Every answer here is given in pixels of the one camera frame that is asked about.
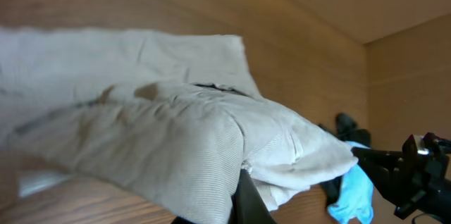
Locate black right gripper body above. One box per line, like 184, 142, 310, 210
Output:
352, 132, 450, 223

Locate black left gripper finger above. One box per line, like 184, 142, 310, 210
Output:
173, 168, 275, 224

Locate beige cotton shorts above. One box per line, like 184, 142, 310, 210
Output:
1, 28, 357, 223

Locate light blue garment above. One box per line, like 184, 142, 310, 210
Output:
326, 141, 375, 224

